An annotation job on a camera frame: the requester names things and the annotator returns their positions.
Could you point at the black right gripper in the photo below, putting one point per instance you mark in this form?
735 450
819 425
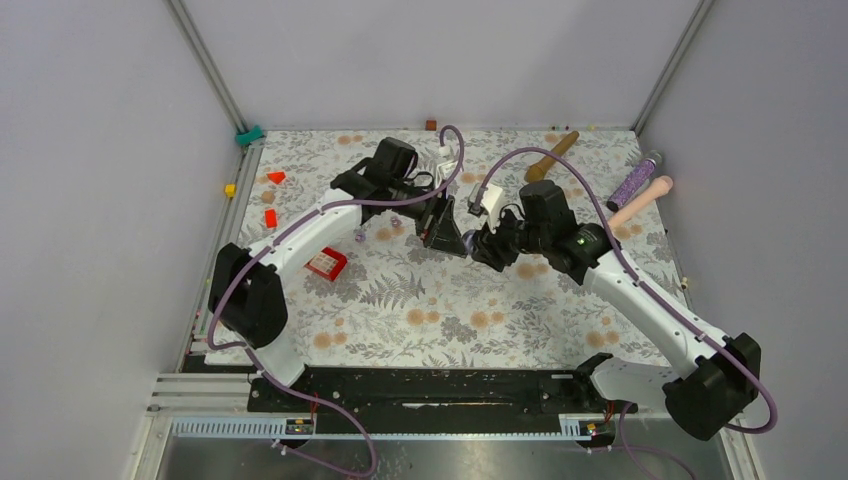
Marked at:
487 243

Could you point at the teal arch block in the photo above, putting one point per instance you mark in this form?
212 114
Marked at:
246 138

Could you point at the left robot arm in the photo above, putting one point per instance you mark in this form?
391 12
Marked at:
246 293

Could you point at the purple glitter tube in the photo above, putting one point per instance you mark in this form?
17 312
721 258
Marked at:
635 179

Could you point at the pink flesh-coloured stick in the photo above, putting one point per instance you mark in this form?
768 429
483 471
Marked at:
658 188

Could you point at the red plastic tray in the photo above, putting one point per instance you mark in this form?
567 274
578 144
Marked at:
328 264

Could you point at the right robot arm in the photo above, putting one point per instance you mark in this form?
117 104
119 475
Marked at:
710 377

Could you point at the floral patterned mat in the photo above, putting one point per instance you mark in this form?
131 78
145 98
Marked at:
399 304

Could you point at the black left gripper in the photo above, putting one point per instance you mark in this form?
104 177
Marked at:
446 236

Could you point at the red rectangular block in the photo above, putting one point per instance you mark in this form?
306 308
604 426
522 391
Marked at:
271 219

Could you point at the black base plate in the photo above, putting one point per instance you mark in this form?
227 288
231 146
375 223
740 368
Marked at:
438 401

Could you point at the brown wooden stick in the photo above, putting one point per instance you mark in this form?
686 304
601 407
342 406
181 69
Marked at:
539 170

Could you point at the red triangular block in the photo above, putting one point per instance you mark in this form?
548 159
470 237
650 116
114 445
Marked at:
276 177

